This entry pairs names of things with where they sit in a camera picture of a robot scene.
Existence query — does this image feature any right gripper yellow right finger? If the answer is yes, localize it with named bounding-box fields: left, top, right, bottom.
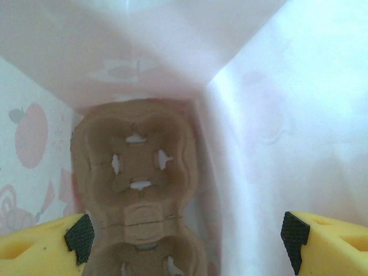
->
left=280, top=211, right=368, bottom=276

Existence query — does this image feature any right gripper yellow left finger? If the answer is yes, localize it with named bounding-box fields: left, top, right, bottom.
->
left=0, top=213, right=95, bottom=276

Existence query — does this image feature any brown pulp cup carrier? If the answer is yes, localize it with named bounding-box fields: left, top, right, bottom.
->
left=70, top=97, right=209, bottom=276

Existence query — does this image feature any red white strawberry paper bag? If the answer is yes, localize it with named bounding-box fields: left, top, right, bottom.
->
left=0, top=0, right=368, bottom=276

